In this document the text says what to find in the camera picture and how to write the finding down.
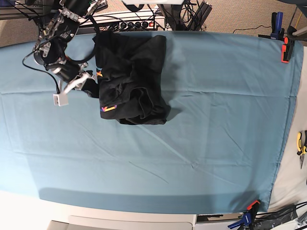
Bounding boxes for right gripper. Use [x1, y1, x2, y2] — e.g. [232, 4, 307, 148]
[45, 61, 96, 94]

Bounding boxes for black T-shirt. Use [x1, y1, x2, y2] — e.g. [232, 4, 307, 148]
[82, 31, 170, 125]

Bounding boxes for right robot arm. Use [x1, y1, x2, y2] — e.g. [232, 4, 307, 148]
[33, 0, 101, 98]

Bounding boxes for black power strip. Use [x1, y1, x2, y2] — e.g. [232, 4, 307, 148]
[113, 20, 158, 32]

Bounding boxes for blue table cloth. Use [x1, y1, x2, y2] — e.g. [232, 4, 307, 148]
[0, 32, 304, 214]

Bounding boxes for blue black clamp top right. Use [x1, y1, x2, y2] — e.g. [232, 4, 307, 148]
[258, 11, 285, 41]

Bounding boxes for orange black clamp top right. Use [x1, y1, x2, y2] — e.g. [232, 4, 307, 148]
[281, 37, 295, 63]

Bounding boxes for blue orange clamp bottom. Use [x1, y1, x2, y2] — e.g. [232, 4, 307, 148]
[227, 200, 261, 230]

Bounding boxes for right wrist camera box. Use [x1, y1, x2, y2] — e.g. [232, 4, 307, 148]
[53, 93, 69, 106]

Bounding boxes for yellow handled pliers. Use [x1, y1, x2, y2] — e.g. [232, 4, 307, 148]
[296, 130, 307, 169]

